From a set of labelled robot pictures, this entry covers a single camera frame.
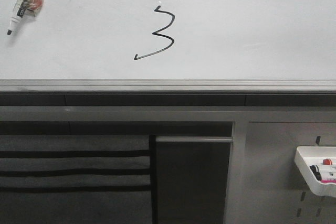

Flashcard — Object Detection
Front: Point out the white black dry-erase marker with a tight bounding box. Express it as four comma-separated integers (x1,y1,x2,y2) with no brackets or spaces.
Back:
7,0,44,35

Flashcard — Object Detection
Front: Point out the dark grey flat panel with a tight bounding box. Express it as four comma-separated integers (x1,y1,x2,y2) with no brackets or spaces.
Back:
156,136,232,223

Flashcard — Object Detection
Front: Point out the grey pegboard panel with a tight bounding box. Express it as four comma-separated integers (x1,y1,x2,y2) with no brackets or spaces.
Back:
227,122,335,223

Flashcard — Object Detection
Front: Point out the grey fabric pocket organizer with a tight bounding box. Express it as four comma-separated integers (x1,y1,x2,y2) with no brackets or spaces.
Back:
1,135,158,223

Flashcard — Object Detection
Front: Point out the black capped marker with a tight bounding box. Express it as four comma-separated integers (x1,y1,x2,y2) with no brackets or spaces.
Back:
309,165,335,181

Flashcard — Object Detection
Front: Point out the white plastic tray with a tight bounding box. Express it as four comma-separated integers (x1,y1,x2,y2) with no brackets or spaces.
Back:
295,146,335,197

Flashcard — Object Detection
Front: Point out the red capped marker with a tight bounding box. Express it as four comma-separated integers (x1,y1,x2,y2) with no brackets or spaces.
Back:
322,158,335,168

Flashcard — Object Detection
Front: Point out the pink marker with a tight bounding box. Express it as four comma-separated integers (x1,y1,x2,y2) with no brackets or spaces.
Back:
321,178,336,184

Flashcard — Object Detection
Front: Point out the white whiteboard with metal frame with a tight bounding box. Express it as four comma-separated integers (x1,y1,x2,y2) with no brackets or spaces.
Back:
1,0,335,93

